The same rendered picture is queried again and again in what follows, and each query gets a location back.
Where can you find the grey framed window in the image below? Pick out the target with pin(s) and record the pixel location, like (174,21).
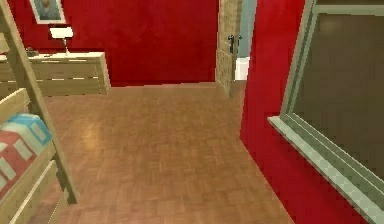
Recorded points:
(336,100)

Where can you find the wooden bunk bed frame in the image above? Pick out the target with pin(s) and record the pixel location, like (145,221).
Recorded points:
(27,80)

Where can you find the white framed wall picture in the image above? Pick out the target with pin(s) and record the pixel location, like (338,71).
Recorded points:
(47,10)

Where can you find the small dark object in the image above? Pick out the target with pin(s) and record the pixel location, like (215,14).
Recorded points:
(31,52)

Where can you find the light wooden chest of drawers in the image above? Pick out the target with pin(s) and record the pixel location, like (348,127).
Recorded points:
(66,75)

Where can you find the white table lamp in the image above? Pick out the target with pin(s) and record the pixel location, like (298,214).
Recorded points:
(62,33)

